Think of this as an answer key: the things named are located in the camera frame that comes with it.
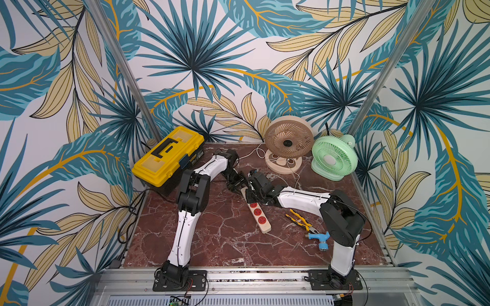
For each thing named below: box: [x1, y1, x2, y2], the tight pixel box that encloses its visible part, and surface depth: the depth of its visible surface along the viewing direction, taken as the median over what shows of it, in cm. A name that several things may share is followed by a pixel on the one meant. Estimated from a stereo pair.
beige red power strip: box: [240, 186, 272, 234], surface depth 88 cm
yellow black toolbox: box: [131, 126, 205, 197], surface depth 92 cm
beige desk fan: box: [264, 115, 314, 175], surface depth 94 cm
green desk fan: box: [310, 134, 359, 182], surface depth 88 cm
